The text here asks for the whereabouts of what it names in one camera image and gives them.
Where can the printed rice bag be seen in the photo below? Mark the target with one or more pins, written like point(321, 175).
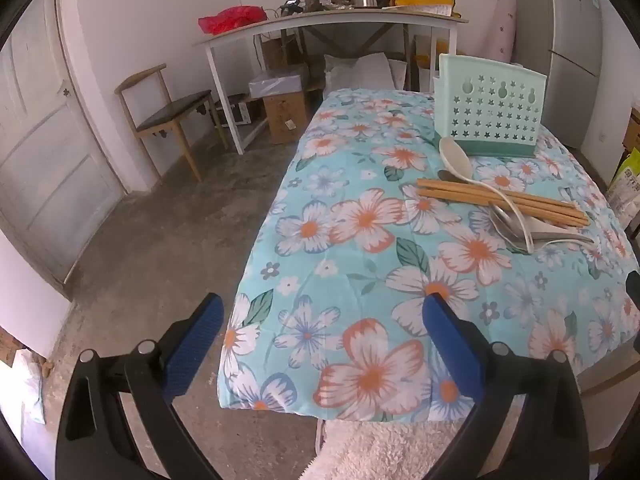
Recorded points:
point(625, 190)

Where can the white long table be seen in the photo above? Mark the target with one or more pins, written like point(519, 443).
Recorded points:
point(350, 17)

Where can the green perforated utensil holder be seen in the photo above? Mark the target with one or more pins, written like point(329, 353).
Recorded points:
point(490, 110)

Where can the metal spoon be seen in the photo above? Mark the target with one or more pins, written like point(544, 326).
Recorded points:
point(515, 242)
point(500, 217)

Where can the red plastic bag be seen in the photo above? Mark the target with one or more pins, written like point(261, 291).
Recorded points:
point(230, 17)

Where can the white refrigerator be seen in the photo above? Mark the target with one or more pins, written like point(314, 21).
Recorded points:
point(570, 35)

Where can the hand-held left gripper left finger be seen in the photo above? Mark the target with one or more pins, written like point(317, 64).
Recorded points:
point(200, 330)

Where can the floral blue blanket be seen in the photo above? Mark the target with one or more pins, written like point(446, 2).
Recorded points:
point(360, 270)

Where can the white plastic bag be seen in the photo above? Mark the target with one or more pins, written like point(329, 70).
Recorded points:
point(27, 390)

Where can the large open cardboard box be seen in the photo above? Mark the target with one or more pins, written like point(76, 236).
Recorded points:
point(634, 132)

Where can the pink patterned board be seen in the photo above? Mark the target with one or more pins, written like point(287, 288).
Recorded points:
point(504, 30)

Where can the wooden chair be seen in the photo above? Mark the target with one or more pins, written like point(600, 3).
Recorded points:
point(170, 110)

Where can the brown cardboard box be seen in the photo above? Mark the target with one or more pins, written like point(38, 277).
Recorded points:
point(285, 117)

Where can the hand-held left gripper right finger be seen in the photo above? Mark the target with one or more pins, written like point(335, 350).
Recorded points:
point(445, 335)

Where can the large white plastic spoon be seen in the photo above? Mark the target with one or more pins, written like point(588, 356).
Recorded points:
point(455, 157)

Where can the white pillow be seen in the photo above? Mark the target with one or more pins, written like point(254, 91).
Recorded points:
point(360, 70)

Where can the white panel door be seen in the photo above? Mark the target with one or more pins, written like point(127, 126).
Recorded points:
point(45, 160)

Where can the white fluffy blanket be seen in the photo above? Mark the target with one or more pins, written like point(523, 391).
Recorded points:
point(360, 455)

